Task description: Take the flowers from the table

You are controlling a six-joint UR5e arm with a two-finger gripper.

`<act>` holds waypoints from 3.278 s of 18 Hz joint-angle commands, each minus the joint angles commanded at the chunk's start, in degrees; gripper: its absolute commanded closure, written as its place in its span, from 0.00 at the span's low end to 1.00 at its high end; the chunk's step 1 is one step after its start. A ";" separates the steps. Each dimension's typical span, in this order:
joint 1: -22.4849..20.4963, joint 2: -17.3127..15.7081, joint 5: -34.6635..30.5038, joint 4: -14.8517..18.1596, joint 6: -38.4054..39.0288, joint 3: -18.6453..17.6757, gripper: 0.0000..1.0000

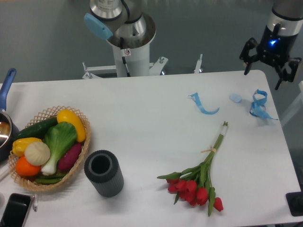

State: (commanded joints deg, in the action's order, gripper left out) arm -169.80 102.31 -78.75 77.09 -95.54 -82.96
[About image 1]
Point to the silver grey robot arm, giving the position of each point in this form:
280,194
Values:
129,31

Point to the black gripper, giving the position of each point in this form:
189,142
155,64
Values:
273,50

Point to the red tulip bouquet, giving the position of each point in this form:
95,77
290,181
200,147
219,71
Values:
194,184

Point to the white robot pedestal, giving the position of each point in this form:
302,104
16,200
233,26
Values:
128,63

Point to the curved blue ribbon strip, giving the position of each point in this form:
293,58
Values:
195,97

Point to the orange fruit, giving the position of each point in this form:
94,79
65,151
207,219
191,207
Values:
24,168

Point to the green cucumber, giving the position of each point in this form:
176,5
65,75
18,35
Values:
37,130

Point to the green pea pod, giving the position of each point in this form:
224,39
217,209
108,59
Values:
49,180

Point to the green bok choy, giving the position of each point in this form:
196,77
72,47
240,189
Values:
59,139

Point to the cream steamed bun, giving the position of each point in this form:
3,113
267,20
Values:
37,153

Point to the dark grey ribbed vase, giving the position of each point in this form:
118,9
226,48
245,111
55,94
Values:
103,171

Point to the blue handled saucepan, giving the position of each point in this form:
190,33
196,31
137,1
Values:
8,130

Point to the black smartphone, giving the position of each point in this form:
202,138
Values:
16,210

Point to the purple sweet potato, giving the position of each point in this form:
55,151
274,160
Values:
69,159

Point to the yellow squash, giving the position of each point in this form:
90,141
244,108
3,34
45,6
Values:
66,115

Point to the yellow bell pepper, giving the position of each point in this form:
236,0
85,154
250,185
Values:
19,146

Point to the tangled blue ribbon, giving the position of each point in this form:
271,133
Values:
258,108

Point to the small light blue cap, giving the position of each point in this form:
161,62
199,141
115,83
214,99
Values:
235,98

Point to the black device at table edge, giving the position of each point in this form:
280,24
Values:
295,203

